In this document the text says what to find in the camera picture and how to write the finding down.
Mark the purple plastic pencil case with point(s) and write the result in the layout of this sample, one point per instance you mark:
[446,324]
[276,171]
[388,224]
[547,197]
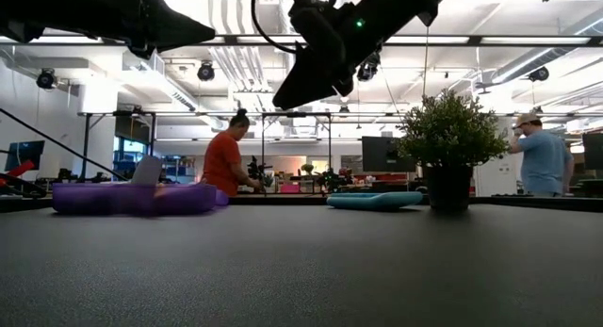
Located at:
[103,200]

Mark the monitor with blue screen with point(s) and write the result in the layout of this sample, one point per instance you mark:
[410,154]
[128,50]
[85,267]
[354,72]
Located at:
[26,153]

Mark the black background monitor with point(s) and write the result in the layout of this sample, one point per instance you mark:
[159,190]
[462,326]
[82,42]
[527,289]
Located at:
[379,155]
[593,152]

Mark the pink box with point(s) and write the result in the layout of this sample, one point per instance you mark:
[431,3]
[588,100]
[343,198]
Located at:
[290,188]

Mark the white building pillar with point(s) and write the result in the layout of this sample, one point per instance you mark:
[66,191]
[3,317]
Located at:
[490,181]

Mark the red strip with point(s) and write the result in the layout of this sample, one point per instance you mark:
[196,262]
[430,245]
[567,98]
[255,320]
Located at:
[19,169]

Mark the black background rig frame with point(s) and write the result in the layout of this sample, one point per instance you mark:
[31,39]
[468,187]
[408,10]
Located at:
[297,114]

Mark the person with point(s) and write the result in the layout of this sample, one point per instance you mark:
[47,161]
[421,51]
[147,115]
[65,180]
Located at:
[544,162]
[221,162]

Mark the black background robot arm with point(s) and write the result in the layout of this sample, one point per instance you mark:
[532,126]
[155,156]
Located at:
[258,174]
[332,181]

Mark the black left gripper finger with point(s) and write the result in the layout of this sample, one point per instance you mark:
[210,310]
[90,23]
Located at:
[179,27]

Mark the small background plant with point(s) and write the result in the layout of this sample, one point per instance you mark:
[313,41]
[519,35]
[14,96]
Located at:
[307,168]

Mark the potted plant in black pot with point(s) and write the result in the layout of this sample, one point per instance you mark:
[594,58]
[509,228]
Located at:
[450,134]

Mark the black table mat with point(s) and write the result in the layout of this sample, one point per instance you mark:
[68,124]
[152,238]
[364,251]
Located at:
[301,280]

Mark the black ceiling spotlight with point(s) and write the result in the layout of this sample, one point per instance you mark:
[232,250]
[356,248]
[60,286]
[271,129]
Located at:
[46,78]
[368,70]
[539,74]
[206,72]

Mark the light blue calculator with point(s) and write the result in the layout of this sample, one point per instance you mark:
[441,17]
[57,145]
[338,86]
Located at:
[377,201]

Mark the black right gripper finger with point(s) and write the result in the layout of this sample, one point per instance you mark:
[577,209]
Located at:
[311,84]

